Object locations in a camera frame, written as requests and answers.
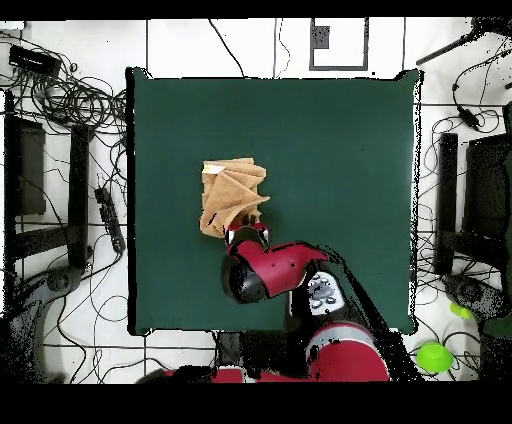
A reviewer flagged dark green bin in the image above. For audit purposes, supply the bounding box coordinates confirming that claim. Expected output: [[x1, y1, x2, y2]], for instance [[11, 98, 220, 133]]
[[478, 315, 512, 381]]

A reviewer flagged black shelf frame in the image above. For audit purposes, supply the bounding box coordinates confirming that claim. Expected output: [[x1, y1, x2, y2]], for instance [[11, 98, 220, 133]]
[[463, 101, 512, 281], [3, 90, 81, 277]]

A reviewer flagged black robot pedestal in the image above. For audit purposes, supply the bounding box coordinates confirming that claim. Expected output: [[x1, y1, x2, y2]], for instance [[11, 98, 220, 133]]
[[217, 331, 241, 366]]

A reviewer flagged small green plastic cup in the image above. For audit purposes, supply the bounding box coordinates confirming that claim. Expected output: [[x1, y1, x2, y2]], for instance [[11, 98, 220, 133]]
[[449, 301, 474, 320]]

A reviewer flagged black power adapter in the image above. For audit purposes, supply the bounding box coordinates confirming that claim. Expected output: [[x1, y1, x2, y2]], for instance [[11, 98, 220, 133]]
[[455, 104, 481, 131]]

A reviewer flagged black tripod leg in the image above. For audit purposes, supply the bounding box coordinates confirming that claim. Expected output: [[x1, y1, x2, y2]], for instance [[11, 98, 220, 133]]
[[415, 17, 512, 67]]

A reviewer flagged dark green table cloth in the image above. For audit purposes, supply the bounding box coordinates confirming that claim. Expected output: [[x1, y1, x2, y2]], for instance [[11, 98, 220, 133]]
[[125, 66, 424, 336]]

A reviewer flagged black upright post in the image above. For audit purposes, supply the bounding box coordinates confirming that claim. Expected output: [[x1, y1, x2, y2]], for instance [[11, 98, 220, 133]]
[[67, 124, 95, 269], [434, 132, 460, 276]]

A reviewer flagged tangled black cable bundle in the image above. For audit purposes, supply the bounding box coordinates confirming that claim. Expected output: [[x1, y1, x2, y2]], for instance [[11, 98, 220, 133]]
[[7, 67, 127, 135]]

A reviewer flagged grey pedestal leg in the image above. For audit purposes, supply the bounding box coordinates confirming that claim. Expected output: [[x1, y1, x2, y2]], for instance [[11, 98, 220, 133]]
[[441, 273, 511, 321], [7, 265, 85, 381]]

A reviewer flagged tan terry towel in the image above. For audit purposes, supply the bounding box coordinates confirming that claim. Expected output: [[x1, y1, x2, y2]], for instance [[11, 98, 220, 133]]
[[198, 157, 271, 240]]

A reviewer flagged bright green bowl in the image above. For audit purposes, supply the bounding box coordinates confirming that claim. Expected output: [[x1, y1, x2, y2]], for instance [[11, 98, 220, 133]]
[[415, 341, 455, 374]]

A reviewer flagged black electronics box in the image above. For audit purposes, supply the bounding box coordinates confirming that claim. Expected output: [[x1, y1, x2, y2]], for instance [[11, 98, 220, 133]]
[[8, 44, 63, 77]]

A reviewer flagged black power strip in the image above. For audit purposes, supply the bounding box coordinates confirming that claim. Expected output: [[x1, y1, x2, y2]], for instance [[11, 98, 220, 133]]
[[94, 186, 127, 254]]

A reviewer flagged grey square floor frame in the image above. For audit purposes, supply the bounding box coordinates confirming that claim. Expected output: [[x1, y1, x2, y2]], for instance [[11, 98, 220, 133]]
[[308, 17, 370, 72]]

